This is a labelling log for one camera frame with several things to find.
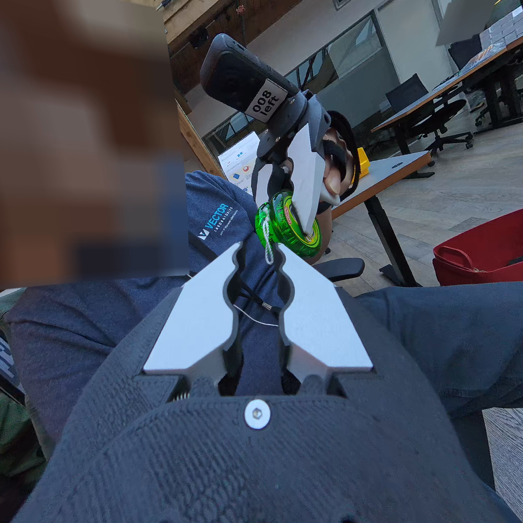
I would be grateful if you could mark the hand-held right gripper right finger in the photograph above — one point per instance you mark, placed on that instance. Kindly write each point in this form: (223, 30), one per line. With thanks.
(322, 327)

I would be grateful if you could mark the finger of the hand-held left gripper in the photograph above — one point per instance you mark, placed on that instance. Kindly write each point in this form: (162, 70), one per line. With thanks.
(306, 175)
(265, 182)

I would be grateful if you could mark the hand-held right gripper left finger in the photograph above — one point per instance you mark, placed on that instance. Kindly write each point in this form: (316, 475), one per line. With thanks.
(192, 327)

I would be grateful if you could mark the green transparent yoyo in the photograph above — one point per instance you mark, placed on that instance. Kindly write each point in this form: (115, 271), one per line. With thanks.
(286, 233)

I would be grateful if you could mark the person's left hand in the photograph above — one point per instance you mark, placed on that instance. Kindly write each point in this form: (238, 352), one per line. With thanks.
(333, 179)

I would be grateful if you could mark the white poster board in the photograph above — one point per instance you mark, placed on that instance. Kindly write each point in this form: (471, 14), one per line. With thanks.
(239, 163)

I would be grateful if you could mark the person's blue-grey shirt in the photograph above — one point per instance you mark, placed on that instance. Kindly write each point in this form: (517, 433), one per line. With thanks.
(216, 212)

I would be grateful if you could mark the yellow plastic object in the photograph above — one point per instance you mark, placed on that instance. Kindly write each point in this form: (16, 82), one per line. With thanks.
(363, 162)

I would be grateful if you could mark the black dome fixture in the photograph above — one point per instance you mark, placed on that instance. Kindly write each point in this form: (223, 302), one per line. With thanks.
(199, 37)

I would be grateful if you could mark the black chair armrest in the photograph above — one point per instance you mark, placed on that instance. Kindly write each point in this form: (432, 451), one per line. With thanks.
(343, 267)

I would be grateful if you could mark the grey table with black leg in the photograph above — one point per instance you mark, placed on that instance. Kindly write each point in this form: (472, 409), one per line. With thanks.
(392, 168)

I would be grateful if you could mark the black office chair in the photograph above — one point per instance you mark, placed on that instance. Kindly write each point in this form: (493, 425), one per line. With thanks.
(465, 51)
(429, 110)

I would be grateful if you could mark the long wooden desk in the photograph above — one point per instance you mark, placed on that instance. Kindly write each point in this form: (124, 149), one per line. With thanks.
(453, 88)

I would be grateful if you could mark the red plastic bin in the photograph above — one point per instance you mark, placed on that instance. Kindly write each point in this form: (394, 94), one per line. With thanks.
(482, 249)

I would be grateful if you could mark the grey flat panel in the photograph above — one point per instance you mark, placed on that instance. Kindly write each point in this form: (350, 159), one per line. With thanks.
(461, 20)

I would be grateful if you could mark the stack of grey boxes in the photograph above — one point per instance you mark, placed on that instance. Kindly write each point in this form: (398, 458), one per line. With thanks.
(502, 29)

